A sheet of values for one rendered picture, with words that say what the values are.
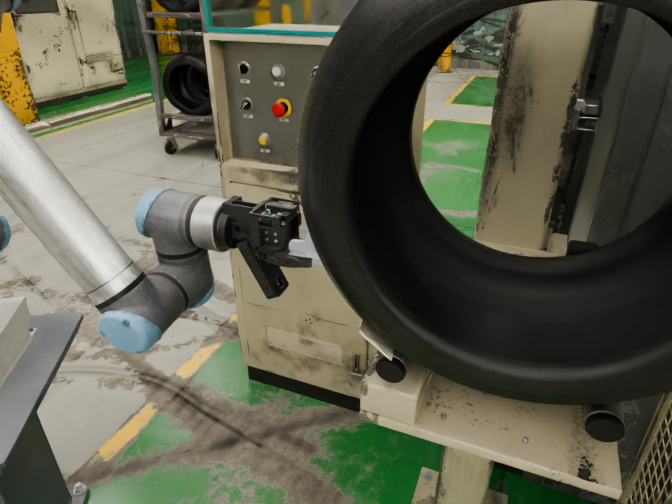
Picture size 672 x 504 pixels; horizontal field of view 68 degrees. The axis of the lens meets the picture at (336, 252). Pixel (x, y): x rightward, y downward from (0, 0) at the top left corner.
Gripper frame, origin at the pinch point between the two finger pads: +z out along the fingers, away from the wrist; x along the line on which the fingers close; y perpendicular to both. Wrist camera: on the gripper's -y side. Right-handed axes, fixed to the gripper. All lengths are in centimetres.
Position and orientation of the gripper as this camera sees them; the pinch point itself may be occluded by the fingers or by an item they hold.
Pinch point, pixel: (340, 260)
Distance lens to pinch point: 77.2
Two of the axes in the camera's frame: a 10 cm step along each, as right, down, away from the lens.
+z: 9.3, 1.8, -3.3
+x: 3.8, -4.4, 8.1
